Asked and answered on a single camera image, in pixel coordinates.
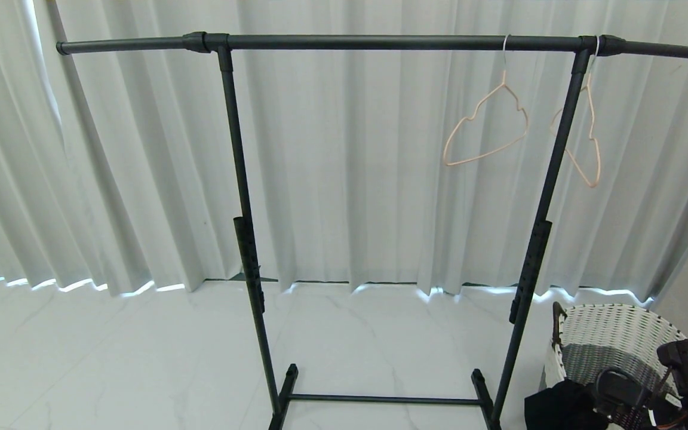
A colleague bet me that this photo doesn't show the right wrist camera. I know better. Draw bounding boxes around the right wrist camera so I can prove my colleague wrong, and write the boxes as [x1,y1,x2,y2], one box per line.
[594,366,650,420]

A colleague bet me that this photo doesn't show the white curtain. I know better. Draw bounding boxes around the white curtain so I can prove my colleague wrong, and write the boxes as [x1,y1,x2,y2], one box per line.
[0,0,688,306]

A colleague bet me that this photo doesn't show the black clothes rack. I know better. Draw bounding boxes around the black clothes rack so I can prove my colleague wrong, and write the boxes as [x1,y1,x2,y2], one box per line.
[56,31,688,430]

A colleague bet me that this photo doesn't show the black garment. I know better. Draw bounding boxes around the black garment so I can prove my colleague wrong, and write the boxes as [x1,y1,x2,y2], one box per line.
[524,379,610,430]

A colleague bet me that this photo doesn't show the pink clothes hanger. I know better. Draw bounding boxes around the pink clothes hanger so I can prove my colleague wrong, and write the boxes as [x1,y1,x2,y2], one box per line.
[550,37,601,189]
[443,35,529,167]

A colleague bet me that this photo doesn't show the white laundry basket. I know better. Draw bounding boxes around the white laundry basket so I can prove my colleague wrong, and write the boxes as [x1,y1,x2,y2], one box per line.
[544,302,688,407]

